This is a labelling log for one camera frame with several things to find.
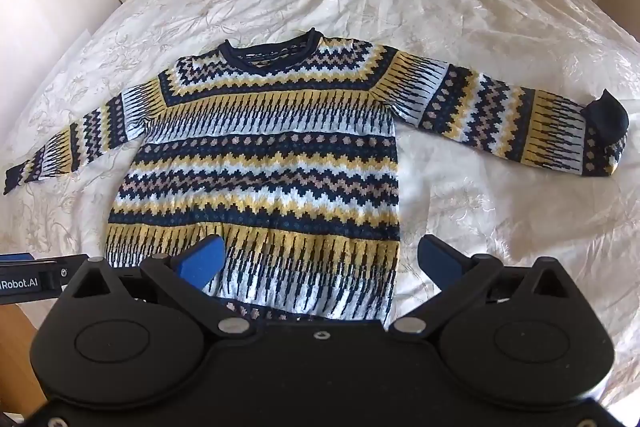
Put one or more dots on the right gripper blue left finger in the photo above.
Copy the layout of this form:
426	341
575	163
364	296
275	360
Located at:
181	280

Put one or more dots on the white floral bed duvet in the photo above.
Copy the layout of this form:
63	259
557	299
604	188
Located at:
473	201

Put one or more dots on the navy yellow patterned knit sweater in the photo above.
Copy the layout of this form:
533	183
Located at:
287	151

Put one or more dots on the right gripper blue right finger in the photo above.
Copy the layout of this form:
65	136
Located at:
462	282

